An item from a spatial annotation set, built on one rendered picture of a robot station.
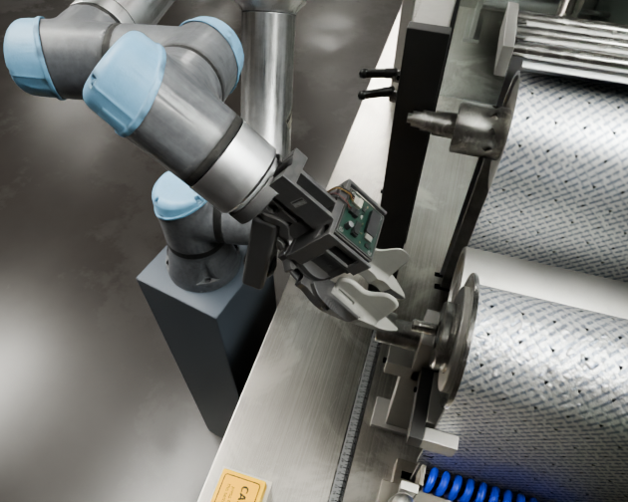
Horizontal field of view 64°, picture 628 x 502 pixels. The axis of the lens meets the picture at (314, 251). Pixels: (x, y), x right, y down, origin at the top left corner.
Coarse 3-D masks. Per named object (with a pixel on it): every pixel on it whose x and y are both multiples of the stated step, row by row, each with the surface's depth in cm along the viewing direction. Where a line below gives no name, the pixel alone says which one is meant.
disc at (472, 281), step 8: (472, 280) 52; (472, 288) 50; (472, 296) 49; (472, 304) 48; (472, 312) 48; (472, 320) 47; (472, 328) 47; (464, 344) 48; (464, 352) 47; (464, 360) 47; (464, 368) 47; (456, 376) 48; (456, 384) 47; (440, 392) 57; (448, 392) 50; (456, 392) 48; (440, 400) 55; (448, 400) 49
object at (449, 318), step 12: (444, 312) 53; (456, 312) 52; (444, 324) 51; (456, 324) 51; (444, 336) 50; (432, 348) 57; (444, 348) 50; (432, 360) 53; (444, 360) 51; (444, 372) 53
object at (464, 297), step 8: (464, 288) 53; (464, 296) 51; (464, 304) 50; (464, 312) 49; (464, 320) 49; (464, 328) 49; (456, 336) 50; (464, 336) 48; (456, 344) 49; (456, 352) 48; (456, 360) 48; (448, 368) 50; (456, 368) 49; (440, 376) 55; (448, 376) 49; (440, 384) 53; (448, 384) 50
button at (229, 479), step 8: (224, 472) 76; (232, 472) 76; (224, 480) 76; (232, 480) 76; (240, 480) 76; (248, 480) 76; (256, 480) 76; (216, 488) 75; (224, 488) 75; (232, 488) 75; (240, 488) 75; (248, 488) 75; (256, 488) 75; (264, 488) 75; (216, 496) 74; (224, 496) 74; (232, 496) 74; (240, 496) 74; (248, 496) 74; (256, 496) 74
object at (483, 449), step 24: (456, 432) 57; (480, 432) 55; (504, 432) 53; (432, 456) 65; (456, 456) 62; (480, 456) 60; (504, 456) 58; (528, 456) 56; (552, 456) 54; (576, 456) 52; (600, 456) 51; (480, 480) 66; (504, 480) 64; (528, 480) 61; (552, 480) 59; (576, 480) 57; (600, 480) 55; (624, 480) 53
